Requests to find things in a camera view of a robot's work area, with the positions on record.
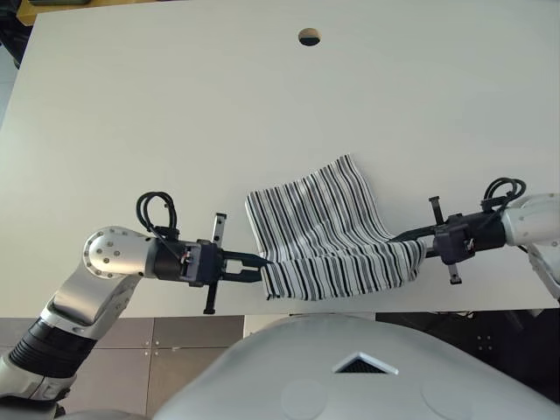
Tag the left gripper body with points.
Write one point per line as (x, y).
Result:
(167, 260)

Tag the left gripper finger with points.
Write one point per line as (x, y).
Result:
(242, 257)
(245, 275)

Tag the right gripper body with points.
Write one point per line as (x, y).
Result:
(483, 232)

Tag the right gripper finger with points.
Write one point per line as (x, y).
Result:
(417, 234)

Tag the striped T-shirt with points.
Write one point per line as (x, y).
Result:
(324, 227)

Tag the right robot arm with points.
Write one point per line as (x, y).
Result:
(529, 223)

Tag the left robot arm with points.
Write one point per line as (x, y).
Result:
(109, 258)

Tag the robot body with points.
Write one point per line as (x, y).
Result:
(350, 372)

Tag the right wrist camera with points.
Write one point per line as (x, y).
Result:
(450, 238)

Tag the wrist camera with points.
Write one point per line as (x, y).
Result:
(202, 262)
(450, 238)

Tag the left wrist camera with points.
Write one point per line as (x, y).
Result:
(202, 262)

